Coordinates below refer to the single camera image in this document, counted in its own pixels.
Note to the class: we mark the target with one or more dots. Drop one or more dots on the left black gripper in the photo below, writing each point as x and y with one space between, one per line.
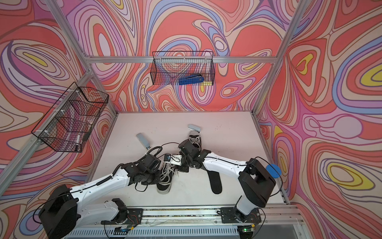
158 177

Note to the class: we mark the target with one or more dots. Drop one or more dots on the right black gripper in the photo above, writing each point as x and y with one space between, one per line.
183 169

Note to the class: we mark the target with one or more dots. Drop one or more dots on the black white sneaker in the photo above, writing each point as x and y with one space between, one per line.
195 138
166 177

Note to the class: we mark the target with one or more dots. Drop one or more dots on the black shoe insole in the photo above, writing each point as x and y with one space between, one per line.
215 182

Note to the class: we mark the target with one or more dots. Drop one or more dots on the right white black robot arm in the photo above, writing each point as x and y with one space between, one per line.
255 180

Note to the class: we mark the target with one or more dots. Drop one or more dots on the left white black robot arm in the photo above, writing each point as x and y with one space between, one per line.
69 208

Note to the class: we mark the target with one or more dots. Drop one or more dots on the small grey white device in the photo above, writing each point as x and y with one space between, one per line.
193 127

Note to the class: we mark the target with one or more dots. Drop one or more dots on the yellow item in basket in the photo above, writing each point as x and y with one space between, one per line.
208 83

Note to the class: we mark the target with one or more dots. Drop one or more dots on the white marker in basket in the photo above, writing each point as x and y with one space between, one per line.
77 145

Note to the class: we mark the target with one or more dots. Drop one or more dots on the blue tool in basket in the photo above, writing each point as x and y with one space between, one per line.
191 79

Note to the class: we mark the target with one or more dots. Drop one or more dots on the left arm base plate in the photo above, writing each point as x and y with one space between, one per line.
129 216

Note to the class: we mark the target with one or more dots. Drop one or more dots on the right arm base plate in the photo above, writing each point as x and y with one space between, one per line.
233 215

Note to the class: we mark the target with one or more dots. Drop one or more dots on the black wire basket back wall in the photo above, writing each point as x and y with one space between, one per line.
169 66

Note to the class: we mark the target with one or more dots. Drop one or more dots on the black wire basket wall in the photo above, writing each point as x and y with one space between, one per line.
76 112
169 66

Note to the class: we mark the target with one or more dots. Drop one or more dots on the black wire basket left wall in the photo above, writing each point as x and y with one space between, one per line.
76 112

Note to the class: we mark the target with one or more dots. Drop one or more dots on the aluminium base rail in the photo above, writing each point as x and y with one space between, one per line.
273 214

